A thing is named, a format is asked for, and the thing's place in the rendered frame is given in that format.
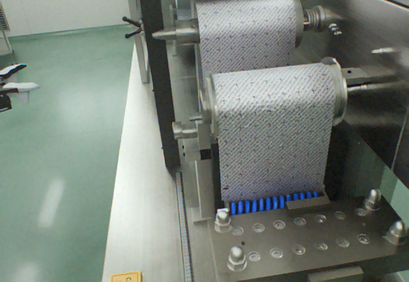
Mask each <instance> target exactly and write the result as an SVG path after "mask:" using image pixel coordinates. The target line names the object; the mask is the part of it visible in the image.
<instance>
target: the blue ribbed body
mask: <svg viewBox="0 0 409 282"><path fill-rule="evenodd" d="M320 196H323V195H322V194H321V195H318V192H317V191H313V195H311V193H310V192H307V193H306V197H305V195H304V193H302V192H301V193H300V197H299V198H298V195H297V194H294V195H293V199H291V196H290V195H289V194H288V195H287V196H286V200H284V196H280V197H279V199H280V201H278V200H277V197H276V196H274V197H273V202H271V200H270V198H267V199H266V203H264V200H263V199H262V198H261V199H259V204H257V201H256V200H253V201H252V205H251V204H250V201H248V200H247V201H246V202H245V206H244V205H243V202H241V201H240V202H239V203H238V206H237V205H236V203H235V202H233V203H232V204H231V208H230V211H231V215H238V214H246V213H251V212H260V211H265V210H273V209H278V208H285V202H286V201H294V200H302V199H307V198H315V197H320Z"/></svg>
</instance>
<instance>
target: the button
mask: <svg viewBox="0 0 409 282"><path fill-rule="evenodd" d="M109 282H143V276H142V273H141V271H140V270H138V271H133V272H124V273H119V274H111V275H110V280H109Z"/></svg>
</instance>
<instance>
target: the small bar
mask: <svg viewBox="0 0 409 282"><path fill-rule="evenodd" d="M330 207H331V202H330V200H329V198H328V197H327V196H320V197H315V198H307V199H302V200H294V201H286V202H285V209H286V211H287V213H288V215H293V214H301V213H306V212H314V211H319V210H326V209H330Z"/></svg>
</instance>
